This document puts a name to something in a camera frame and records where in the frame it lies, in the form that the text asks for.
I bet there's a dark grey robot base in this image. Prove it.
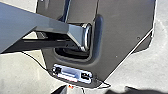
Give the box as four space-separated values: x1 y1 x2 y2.
34 0 158 90

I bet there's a blue cable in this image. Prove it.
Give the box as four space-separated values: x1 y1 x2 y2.
62 0 73 22

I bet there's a thin dark cable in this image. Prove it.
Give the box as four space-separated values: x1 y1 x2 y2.
19 28 156 90

